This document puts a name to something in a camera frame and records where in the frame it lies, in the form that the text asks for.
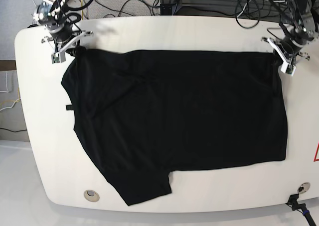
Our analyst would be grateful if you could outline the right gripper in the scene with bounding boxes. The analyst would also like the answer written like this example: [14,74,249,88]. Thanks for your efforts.
[41,22,93,57]

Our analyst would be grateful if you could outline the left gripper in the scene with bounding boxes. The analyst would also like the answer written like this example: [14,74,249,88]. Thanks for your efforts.
[262,34,311,62]

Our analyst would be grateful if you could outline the black T-shirt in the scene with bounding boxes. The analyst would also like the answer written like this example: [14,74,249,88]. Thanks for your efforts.
[61,49,288,206]

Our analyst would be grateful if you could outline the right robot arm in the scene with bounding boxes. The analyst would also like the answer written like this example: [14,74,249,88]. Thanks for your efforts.
[33,0,93,64]

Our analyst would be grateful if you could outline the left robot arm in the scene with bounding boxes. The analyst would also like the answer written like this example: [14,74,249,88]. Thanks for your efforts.
[268,0,319,63]

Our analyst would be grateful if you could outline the red warning triangle sticker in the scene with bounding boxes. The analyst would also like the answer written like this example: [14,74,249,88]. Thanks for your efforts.
[314,144,319,162]

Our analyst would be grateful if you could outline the metal table grommet right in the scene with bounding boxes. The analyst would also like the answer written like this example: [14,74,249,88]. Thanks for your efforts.
[298,182,311,194]

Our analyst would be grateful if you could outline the metal table grommet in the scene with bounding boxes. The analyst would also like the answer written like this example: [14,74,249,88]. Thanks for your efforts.
[298,182,311,194]
[84,190,100,203]

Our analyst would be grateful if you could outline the metal table grommet left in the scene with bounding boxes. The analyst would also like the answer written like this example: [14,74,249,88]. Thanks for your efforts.
[84,190,100,203]

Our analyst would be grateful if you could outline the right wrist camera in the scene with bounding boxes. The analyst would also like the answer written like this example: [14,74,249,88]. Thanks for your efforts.
[51,52,66,64]

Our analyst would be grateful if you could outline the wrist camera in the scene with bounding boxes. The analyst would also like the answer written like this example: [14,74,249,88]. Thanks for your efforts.
[280,63,296,76]
[51,52,66,64]

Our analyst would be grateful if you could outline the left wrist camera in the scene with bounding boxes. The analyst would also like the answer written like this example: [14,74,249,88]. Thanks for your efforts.
[280,63,296,76]

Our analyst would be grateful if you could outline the black aluminium frame post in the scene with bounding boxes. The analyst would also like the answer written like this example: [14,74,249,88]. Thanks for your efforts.
[160,3,178,16]

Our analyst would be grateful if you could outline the black clamp with cable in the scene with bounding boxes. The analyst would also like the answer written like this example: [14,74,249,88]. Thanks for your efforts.
[286,194,316,226]

